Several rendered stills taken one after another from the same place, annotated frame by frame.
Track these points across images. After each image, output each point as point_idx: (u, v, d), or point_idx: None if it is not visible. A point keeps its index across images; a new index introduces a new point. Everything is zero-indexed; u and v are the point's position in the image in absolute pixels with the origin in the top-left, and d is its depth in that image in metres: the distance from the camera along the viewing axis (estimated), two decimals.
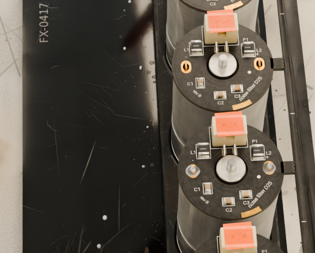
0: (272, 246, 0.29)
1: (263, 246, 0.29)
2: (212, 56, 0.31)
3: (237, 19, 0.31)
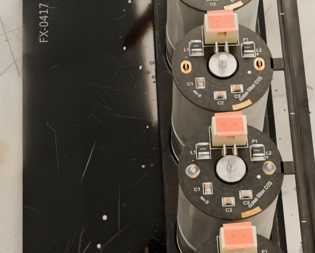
0: (272, 246, 0.29)
1: (263, 246, 0.29)
2: (212, 56, 0.31)
3: (237, 19, 0.31)
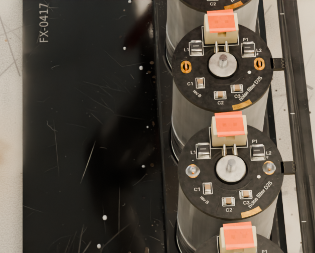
0: (272, 246, 0.29)
1: (263, 246, 0.29)
2: (212, 56, 0.31)
3: (237, 19, 0.31)
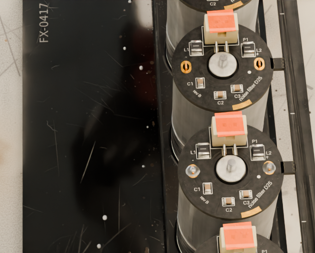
0: (272, 246, 0.29)
1: (263, 246, 0.29)
2: (212, 56, 0.31)
3: (237, 19, 0.31)
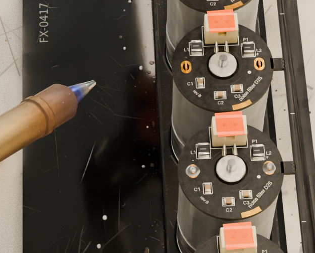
0: (272, 246, 0.29)
1: (263, 246, 0.29)
2: (212, 56, 0.31)
3: (237, 19, 0.31)
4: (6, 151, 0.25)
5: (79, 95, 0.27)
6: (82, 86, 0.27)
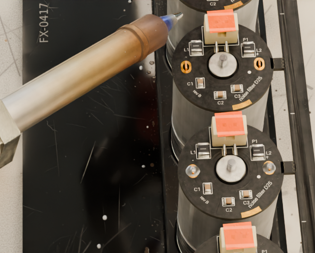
0: (272, 246, 0.29)
1: (263, 246, 0.29)
2: (212, 56, 0.31)
3: (237, 19, 0.31)
4: (107, 73, 0.27)
5: (168, 25, 0.28)
6: (171, 17, 0.29)
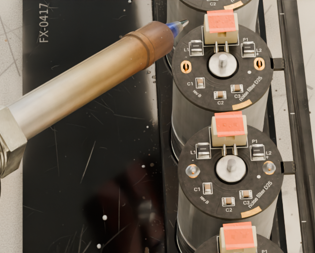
0: (272, 246, 0.29)
1: (263, 246, 0.29)
2: (212, 56, 0.31)
3: (237, 19, 0.31)
4: (113, 80, 0.27)
5: (174, 32, 0.28)
6: (176, 24, 0.29)
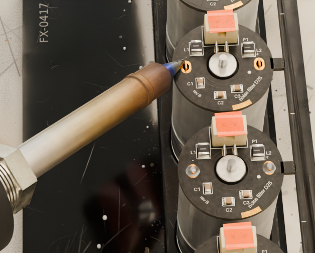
0: (272, 246, 0.29)
1: (263, 246, 0.29)
2: (212, 56, 0.31)
3: (237, 19, 0.31)
4: (115, 120, 0.29)
5: (171, 72, 0.31)
6: (174, 64, 0.31)
